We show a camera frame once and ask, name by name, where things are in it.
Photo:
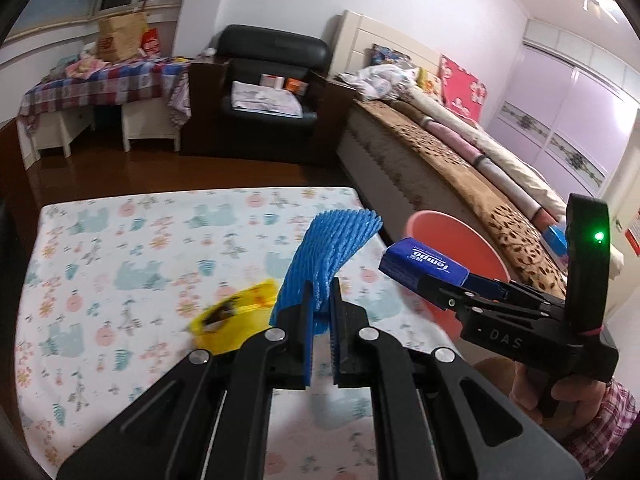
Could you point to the small blue object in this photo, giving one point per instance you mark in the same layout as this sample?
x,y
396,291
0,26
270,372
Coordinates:
x,y
557,240

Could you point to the rolled pastel quilt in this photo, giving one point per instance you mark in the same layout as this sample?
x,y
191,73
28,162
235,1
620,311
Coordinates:
x,y
500,160

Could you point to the pink plastic bucket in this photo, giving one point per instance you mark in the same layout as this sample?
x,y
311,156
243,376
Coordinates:
x,y
450,232

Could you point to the lilac sliding wardrobe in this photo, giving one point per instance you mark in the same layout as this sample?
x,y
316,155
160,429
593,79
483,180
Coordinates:
x,y
565,100

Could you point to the orange small box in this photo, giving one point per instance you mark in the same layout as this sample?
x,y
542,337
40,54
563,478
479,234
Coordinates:
x,y
296,86

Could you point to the red floral pillow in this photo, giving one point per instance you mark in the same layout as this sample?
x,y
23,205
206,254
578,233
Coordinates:
x,y
462,87

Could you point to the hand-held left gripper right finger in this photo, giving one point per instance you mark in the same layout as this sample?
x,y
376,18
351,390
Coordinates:
x,y
342,345

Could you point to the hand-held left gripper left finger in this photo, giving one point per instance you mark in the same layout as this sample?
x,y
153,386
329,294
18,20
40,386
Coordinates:
x,y
305,350

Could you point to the bed with cream headboard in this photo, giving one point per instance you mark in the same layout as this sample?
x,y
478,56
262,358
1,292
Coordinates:
x,y
425,160

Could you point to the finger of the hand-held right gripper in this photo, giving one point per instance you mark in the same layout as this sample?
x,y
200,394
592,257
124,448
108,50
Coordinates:
x,y
450,300
510,292

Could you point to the dark wooden bedside table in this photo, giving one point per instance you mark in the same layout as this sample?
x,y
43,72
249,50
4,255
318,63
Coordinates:
x,y
332,115

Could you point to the white small box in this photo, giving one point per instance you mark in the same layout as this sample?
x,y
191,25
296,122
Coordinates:
x,y
271,80

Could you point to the red wall notice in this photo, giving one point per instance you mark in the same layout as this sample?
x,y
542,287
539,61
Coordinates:
x,y
634,232

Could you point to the person's right forearm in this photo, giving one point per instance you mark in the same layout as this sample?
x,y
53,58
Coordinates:
x,y
610,430

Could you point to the person's right hand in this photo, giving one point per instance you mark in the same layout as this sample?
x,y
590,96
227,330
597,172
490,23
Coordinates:
x,y
580,400

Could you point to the red shopping bag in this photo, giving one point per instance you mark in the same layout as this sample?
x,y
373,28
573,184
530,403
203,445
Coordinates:
x,y
151,42

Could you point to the blue patterned pillow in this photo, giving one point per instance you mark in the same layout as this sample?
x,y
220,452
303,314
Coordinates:
x,y
390,55

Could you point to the striped hanging cloth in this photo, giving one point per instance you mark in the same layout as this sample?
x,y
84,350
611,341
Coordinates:
x,y
179,97

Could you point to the plaid tablecloth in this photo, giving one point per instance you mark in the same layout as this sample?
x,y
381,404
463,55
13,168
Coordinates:
x,y
100,82

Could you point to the white table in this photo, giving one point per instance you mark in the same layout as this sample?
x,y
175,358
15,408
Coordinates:
x,y
150,127

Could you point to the brown paper bag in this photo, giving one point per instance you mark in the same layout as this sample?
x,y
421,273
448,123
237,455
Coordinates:
x,y
122,37

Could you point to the crumpled white cloth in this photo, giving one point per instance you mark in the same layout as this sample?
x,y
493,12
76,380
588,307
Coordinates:
x,y
380,82

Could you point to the blue foam fruit net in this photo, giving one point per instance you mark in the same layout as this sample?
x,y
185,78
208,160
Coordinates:
x,y
330,245

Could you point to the dark wooden side table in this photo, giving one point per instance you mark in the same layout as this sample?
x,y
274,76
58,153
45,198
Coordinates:
x,y
205,105

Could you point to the folded pale cloth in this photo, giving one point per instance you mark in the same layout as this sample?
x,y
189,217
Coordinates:
x,y
267,100

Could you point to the black leather armchair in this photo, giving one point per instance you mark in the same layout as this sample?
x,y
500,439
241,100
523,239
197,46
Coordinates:
x,y
272,55

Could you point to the pink cloth pile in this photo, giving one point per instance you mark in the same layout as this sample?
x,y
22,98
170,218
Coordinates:
x,y
85,66

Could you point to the brown leopard blanket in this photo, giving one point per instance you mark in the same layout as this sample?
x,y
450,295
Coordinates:
x,y
475,185

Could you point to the blue tissue packet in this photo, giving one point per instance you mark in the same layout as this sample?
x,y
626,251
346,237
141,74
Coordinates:
x,y
425,262

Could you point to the yellow plastic bag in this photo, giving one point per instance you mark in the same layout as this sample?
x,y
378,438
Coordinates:
x,y
240,310

